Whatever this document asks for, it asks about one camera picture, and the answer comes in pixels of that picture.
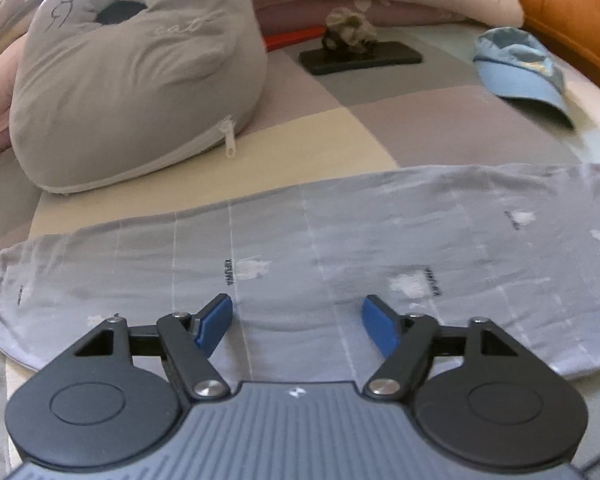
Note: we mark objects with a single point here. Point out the grey cat pillow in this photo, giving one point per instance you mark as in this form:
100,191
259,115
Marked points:
130,85

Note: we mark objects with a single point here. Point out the patchwork floral bed sheet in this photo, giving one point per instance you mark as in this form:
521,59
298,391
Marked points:
430,120

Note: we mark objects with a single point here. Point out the light blue cap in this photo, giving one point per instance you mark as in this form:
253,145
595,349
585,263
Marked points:
520,70

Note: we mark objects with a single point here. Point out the wooden bed headboard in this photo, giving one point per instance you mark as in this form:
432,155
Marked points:
570,0

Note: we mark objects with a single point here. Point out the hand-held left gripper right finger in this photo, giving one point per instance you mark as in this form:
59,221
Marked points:
379,325

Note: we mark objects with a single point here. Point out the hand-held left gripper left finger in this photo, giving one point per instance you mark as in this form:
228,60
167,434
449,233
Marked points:
215,322

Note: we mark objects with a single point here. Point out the beige fabric flower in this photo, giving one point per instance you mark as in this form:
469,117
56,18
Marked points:
350,30

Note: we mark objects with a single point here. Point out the orange plastic stick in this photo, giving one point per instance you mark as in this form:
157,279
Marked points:
292,37

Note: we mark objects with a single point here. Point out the black phone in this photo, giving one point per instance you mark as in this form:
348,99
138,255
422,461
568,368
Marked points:
360,60

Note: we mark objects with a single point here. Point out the light grey printed pants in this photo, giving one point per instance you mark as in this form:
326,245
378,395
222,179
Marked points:
330,240

